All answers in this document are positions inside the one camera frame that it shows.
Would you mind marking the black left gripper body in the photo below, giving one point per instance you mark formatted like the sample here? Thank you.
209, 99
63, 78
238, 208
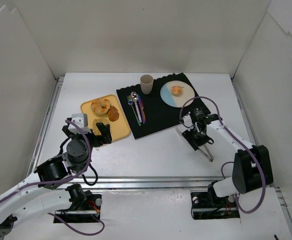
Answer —
90, 136

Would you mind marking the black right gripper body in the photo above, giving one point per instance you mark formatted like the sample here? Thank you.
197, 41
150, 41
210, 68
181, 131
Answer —
192, 138

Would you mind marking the stainless steel tongs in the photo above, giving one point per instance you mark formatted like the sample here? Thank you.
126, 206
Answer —
204, 150

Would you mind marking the small round bread roll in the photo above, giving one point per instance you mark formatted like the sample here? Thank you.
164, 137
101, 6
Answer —
176, 90

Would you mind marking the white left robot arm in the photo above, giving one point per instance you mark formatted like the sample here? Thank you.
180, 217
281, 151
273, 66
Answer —
49, 189

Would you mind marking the seeded bread slice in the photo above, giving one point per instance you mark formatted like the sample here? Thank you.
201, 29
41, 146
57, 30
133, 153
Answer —
95, 128

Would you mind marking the yellow serving tray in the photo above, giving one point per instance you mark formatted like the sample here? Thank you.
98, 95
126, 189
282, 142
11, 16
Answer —
119, 129

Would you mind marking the brown glazed pastry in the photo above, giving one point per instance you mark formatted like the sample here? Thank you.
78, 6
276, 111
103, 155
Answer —
113, 113

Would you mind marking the bagel with orange patches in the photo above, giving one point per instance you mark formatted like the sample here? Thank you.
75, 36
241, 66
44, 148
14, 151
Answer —
100, 106

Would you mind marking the iridescent fork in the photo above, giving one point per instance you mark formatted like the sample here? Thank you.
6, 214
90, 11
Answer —
130, 102

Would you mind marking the iridescent knife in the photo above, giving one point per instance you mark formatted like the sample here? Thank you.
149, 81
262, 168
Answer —
142, 109

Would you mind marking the white and blue plate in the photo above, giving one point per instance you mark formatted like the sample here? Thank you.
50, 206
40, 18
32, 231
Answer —
176, 101

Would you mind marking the beige cup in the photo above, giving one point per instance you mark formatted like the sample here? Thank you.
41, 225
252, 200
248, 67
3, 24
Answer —
146, 83

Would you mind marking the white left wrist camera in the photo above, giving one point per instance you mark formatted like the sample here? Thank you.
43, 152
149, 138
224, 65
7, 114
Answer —
81, 120

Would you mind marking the silver spoon pink handle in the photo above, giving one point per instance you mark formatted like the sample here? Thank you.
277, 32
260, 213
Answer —
134, 97

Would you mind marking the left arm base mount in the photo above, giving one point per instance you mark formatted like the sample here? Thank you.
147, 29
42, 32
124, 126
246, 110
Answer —
85, 206

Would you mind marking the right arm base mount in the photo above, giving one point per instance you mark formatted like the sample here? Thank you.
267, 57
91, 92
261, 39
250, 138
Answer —
208, 206

